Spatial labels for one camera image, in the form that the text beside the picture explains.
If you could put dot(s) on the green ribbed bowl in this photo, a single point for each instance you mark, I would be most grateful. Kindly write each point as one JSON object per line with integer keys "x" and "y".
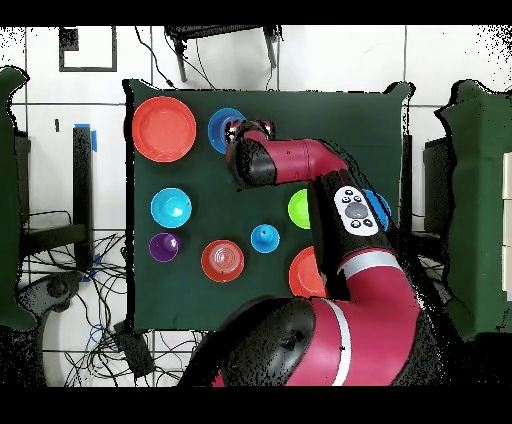
{"x": 300, "y": 208}

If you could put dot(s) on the large blue bowl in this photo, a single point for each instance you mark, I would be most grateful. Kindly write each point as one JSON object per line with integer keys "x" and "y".
{"x": 380, "y": 208}

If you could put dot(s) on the small orange bowl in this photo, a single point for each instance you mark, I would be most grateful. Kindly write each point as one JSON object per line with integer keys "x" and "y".
{"x": 222, "y": 262}

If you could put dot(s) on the large orange bowl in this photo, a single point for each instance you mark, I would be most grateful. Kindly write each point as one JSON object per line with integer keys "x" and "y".
{"x": 304, "y": 276}
{"x": 164, "y": 129}

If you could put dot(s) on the purple cup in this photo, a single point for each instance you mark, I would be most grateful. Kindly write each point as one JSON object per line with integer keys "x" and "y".
{"x": 164, "y": 248}

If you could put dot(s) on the blue tape strip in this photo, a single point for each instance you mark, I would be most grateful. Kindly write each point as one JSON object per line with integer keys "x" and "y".
{"x": 94, "y": 142}

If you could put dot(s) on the green covered side table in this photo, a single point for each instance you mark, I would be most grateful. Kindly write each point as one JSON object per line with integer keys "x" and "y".
{"x": 468, "y": 200}
{"x": 8, "y": 200}

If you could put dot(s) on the black metal frame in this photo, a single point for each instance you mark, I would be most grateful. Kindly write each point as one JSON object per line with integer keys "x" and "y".
{"x": 436, "y": 180}
{"x": 82, "y": 180}

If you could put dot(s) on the dark grey pedestal foot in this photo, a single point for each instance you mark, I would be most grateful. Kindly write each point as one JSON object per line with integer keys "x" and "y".
{"x": 56, "y": 288}
{"x": 444, "y": 292}

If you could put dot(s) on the black square floor frame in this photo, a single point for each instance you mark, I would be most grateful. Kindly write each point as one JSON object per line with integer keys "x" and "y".
{"x": 88, "y": 69}

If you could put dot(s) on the black floor box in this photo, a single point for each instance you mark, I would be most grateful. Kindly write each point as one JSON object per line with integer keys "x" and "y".
{"x": 136, "y": 352}

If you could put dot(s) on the medium blue bowl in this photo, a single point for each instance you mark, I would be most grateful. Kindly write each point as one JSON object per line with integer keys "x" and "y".
{"x": 216, "y": 128}

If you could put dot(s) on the dark green tablecloth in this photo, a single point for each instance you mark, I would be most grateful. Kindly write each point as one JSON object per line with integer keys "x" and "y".
{"x": 340, "y": 120}

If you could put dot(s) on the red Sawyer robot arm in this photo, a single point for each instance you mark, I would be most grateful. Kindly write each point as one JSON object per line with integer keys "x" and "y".
{"x": 376, "y": 320}

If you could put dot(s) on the light blue ribbed bowl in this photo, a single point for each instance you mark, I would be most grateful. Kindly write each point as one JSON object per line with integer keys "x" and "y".
{"x": 171, "y": 208}

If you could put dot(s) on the blue cup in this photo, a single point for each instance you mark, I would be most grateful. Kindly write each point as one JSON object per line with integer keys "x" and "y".
{"x": 264, "y": 238}

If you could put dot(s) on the black metal stand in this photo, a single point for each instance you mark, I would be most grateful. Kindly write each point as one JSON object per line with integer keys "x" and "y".
{"x": 216, "y": 30}

